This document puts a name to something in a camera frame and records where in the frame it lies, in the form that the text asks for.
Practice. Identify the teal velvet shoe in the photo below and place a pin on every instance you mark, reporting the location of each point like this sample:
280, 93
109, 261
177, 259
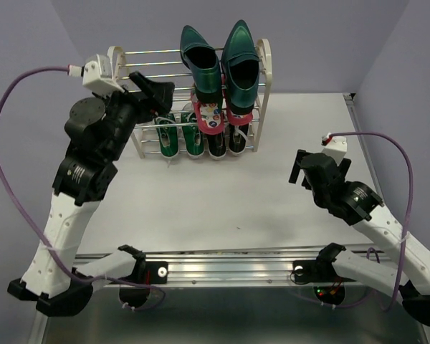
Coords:
201, 58
240, 64

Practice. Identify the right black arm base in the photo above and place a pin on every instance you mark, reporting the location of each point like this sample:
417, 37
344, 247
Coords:
328, 287

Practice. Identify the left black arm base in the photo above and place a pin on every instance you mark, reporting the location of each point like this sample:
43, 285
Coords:
144, 273

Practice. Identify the black sneaker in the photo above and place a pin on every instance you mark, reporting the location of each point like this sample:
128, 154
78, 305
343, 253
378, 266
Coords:
238, 136
216, 145

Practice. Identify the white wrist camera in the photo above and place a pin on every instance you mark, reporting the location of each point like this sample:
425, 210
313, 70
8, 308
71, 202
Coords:
336, 147
97, 76

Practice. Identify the black sneaker left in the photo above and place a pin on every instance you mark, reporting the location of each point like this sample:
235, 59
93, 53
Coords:
216, 145

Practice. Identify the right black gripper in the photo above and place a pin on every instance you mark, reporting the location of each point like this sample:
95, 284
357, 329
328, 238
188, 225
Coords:
297, 165

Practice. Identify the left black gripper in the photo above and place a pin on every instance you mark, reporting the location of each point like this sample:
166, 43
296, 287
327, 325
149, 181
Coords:
160, 94

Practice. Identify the black sneaker right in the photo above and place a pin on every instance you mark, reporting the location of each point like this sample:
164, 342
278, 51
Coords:
238, 136

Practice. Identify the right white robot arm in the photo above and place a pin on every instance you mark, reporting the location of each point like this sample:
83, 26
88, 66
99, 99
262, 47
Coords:
410, 255

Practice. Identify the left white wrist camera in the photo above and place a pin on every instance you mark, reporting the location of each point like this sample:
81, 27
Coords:
97, 76

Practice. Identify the pink flip-flop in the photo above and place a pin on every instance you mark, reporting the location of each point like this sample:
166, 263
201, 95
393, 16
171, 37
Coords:
238, 119
209, 115

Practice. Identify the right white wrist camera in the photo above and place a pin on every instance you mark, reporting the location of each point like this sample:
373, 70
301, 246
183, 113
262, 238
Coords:
336, 147

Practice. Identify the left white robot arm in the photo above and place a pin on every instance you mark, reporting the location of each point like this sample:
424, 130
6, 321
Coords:
57, 287

